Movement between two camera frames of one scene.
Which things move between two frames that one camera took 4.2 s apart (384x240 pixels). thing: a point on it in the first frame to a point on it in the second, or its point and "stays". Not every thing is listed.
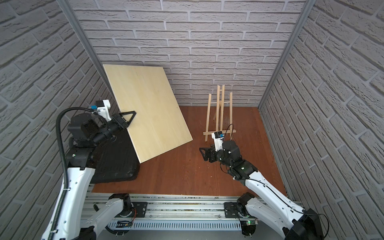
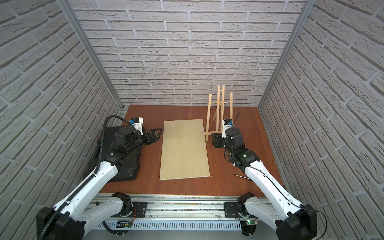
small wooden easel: (218, 103) stays
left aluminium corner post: (74, 20) stays
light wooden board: (158, 125) to (183, 150)
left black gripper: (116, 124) to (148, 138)
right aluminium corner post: (308, 6) stays
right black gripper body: (216, 156) to (220, 143)
